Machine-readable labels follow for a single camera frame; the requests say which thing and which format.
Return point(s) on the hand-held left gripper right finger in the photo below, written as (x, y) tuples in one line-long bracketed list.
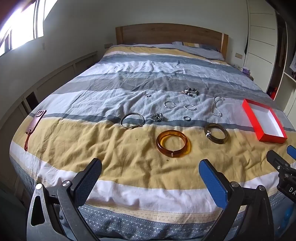
[(211, 177)]

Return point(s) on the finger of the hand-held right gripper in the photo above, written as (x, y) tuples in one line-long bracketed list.
[(276, 161), (291, 152)]

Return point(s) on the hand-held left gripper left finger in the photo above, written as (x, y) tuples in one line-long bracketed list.
[(89, 176)]

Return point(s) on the red cardboard box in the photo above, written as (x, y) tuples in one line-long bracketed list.
[(268, 121)]

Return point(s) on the dark brown bangle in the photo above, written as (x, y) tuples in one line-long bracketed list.
[(208, 134)]

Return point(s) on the amber resin bangle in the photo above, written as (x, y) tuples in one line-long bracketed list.
[(161, 146)]

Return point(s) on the red item in wardrobe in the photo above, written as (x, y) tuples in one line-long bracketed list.
[(272, 92)]

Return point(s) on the thin metal bangle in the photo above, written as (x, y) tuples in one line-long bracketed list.
[(126, 116)]

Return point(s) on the phone in red case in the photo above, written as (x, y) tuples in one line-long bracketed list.
[(35, 121)]

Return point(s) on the hanging striped shirt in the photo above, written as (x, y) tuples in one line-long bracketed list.
[(293, 63)]

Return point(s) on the bedside clutter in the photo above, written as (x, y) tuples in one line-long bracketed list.
[(245, 70)]

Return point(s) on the bed with striped duvet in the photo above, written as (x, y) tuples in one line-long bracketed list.
[(115, 76)]

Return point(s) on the white wardrobe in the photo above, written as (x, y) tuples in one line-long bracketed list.
[(261, 41)]

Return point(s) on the dark hanging garment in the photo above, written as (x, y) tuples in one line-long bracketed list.
[(246, 44)]

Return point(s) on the grey pillow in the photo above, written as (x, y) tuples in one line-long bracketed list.
[(198, 52)]

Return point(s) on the wooden headboard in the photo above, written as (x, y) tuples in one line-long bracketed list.
[(171, 33)]

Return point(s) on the window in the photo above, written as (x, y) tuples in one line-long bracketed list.
[(20, 25)]

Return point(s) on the beige wall panelling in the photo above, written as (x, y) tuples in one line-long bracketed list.
[(46, 81)]

